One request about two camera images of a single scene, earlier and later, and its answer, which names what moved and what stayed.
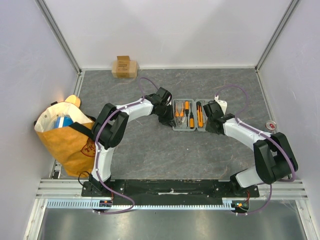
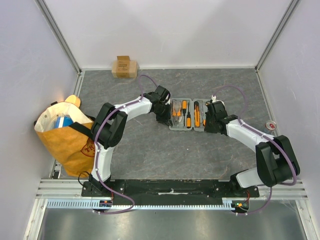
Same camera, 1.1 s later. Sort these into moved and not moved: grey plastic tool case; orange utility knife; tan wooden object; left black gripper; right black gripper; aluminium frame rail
Moved: orange utility knife
Not moved: grey plastic tool case; left black gripper; tan wooden object; aluminium frame rail; right black gripper
